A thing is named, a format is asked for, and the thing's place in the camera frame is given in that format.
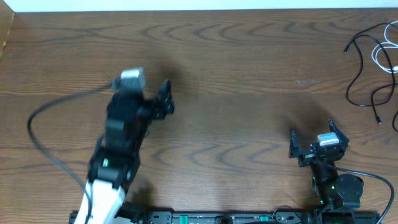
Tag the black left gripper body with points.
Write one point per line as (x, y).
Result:
(154, 106)

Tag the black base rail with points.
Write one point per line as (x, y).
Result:
(130, 213)

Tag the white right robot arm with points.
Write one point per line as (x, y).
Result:
(339, 194)

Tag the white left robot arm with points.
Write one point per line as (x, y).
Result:
(116, 160)

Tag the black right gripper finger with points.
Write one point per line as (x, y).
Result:
(333, 128)
(294, 150)

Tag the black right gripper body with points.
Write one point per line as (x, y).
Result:
(307, 160)

